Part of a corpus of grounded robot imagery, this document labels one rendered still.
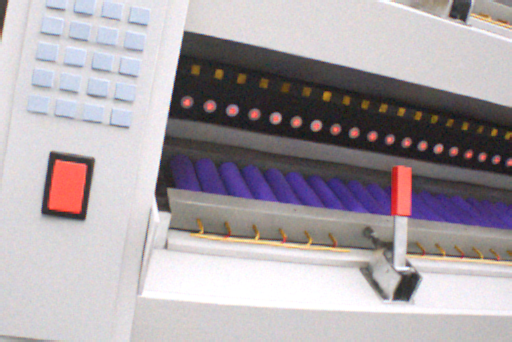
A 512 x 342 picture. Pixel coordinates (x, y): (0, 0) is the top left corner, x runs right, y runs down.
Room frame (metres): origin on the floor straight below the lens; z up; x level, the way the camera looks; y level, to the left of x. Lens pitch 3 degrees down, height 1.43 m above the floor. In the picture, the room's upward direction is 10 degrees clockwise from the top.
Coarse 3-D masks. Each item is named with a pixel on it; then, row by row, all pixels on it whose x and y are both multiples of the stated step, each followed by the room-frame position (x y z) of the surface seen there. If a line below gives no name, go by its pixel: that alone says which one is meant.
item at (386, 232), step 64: (192, 64) 0.47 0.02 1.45; (192, 128) 0.48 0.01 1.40; (256, 128) 0.50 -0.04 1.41; (320, 128) 0.51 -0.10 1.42; (384, 128) 0.53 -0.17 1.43; (448, 128) 0.54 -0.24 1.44; (192, 192) 0.39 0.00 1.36; (256, 192) 0.43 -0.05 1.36; (320, 192) 0.46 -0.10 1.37; (384, 192) 0.49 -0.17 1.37; (448, 192) 0.53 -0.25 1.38; (192, 256) 0.35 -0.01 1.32; (256, 256) 0.37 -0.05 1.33; (320, 256) 0.38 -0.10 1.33; (384, 256) 0.37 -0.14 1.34; (448, 256) 0.44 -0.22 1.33; (192, 320) 0.31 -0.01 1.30; (256, 320) 0.32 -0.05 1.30; (320, 320) 0.33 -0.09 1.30; (384, 320) 0.35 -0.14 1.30; (448, 320) 0.36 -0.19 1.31
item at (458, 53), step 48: (192, 0) 0.31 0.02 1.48; (240, 0) 0.31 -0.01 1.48; (288, 0) 0.32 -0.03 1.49; (336, 0) 0.32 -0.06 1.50; (384, 0) 0.35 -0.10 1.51; (432, 0) 0.37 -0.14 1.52; (480, 0) 0.43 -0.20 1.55; (288, 48) 0.33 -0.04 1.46; (336, 48) 0.33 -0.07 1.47; (384, 48) 0.34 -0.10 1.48; (432, 48) 0.35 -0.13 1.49; (480, 48) 0.35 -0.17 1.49; (480, 96) 0.37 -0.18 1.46
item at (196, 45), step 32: (0, 0) 0.46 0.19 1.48; (0, 32) 0.46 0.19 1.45; (192, 32) 0.51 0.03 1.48; (256, 64) 0.52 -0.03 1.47; (288, 64) 0.53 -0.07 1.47; (320, 64) 0.54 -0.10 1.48; (384, 96) 0.56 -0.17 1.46; (416, 96) 0.57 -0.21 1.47; (448, 96) 0.58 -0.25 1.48; (320, 160) 0.54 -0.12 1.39
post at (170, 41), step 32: (0, 64) 0.28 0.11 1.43; (160, 64) 0.30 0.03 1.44; (0, 96) 0.28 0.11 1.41; (160, 96) 0.30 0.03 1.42; (0, 128) 0.28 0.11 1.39; (160, 128) 0.30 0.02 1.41; (0, 160) 0.28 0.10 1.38; (128, 224) 0.30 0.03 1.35; (128, 256) 0.30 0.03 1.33; (128, 288) 0.30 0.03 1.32; (128, 320) 0.30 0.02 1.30
